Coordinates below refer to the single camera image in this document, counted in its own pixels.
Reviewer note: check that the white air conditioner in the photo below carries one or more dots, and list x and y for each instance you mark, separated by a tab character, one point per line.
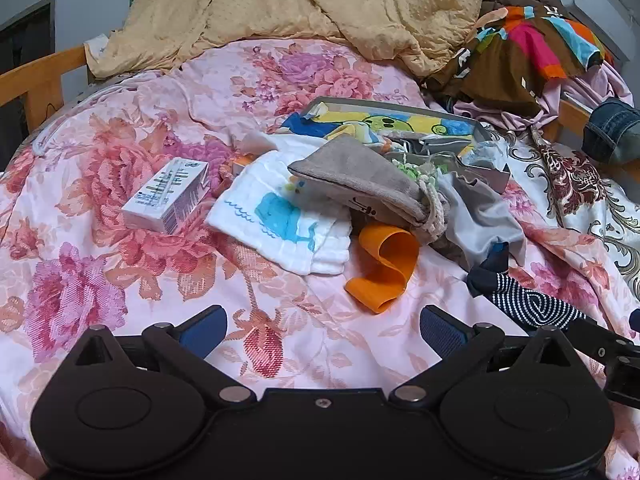
600	10

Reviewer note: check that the white cardboard box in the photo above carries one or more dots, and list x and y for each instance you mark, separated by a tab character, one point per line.
160	195

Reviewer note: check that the light pink garment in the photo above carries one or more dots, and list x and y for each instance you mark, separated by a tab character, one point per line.
590	85

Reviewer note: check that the wooden bed rail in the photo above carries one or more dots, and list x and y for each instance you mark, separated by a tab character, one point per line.
25	30

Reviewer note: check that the white whale print towel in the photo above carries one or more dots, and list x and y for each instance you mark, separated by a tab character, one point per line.
260	195

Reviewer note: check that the orange elastic band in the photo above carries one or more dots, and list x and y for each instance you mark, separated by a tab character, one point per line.
395	260

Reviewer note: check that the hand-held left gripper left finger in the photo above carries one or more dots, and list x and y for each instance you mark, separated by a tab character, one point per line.
200	332

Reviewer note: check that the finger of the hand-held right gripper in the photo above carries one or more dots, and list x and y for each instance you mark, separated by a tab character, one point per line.
635	321
615	355

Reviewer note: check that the orange cardboard box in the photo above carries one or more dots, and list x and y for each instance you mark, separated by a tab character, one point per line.
242	162

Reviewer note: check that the navy striped sock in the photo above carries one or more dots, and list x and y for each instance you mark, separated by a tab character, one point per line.
530	305

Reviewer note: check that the pink floral bed sheet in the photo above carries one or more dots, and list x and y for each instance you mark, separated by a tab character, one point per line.
150	270

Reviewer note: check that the blue denim jeans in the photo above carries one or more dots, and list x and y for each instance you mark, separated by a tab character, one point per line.
610	130

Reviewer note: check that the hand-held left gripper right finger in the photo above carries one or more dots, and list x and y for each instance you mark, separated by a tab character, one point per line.
440	332

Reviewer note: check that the colourful striped brown garment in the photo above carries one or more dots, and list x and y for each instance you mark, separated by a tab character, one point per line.
500	70

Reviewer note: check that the wooden bed frame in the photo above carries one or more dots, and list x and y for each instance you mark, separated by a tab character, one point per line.
30	80

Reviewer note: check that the ornate gold maroon bed sheet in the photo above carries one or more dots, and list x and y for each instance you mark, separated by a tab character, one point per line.
575	180

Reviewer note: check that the grey face mask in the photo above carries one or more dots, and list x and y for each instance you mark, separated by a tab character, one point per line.
440	146

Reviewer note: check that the yellow quilted blanket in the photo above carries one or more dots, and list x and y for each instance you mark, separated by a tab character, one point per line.
250	0

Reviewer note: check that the grey cloth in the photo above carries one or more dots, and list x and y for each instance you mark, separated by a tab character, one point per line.
480	215

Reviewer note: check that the cartoon frog print towel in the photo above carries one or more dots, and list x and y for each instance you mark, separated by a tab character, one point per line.
350	120

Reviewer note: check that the grey shallow box tray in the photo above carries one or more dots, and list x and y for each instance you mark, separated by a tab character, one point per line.
492	177

